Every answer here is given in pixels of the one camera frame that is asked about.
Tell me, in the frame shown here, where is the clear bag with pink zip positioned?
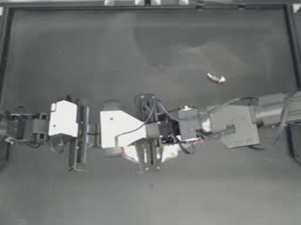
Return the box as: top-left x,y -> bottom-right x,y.
121,140 -> 208,164

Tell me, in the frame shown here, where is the candy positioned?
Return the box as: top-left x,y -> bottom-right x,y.
206,72 -> 228,85

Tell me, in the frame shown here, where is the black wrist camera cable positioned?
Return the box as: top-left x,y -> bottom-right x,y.
113,98 -> 180,149

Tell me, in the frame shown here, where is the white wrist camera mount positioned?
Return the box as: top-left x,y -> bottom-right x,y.
99,109 -> 150,149
47,99 -> 80,139

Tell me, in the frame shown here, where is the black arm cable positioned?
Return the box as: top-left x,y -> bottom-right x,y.
246,89 -> 301,151

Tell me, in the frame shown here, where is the black table frame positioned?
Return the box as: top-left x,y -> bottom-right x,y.
0,0 -> 301,74

